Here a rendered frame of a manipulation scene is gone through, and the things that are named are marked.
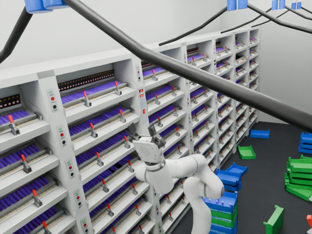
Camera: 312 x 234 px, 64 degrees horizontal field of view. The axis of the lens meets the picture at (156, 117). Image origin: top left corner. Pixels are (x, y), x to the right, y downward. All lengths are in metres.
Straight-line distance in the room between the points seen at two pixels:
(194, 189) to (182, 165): 0.30
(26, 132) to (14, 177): 0.22
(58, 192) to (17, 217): 0.22
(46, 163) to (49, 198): 0.20
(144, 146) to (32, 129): 0.62
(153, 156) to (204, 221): 0.64
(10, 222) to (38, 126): 0.46
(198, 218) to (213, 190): 0.19
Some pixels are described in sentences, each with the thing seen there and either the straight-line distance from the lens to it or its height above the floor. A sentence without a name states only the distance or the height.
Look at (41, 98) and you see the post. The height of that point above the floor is 1.68.
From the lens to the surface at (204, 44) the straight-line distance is 3.02.
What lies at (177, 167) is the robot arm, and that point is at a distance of 1.14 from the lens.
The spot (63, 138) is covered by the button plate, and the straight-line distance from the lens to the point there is 1.43.
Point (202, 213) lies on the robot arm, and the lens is 1.45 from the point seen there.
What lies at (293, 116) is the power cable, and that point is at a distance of 0.40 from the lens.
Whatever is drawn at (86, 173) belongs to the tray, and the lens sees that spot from 1.62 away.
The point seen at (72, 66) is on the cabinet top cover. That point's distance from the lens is 1.44.
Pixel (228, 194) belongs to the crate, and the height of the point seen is 0.43.
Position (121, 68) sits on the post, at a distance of 1.85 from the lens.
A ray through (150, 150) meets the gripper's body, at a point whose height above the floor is 1.52.
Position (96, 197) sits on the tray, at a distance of 1.74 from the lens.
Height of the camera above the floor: 1.92
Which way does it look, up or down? 19 degrees down
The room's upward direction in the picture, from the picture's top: 7 degrees counter-clockwise
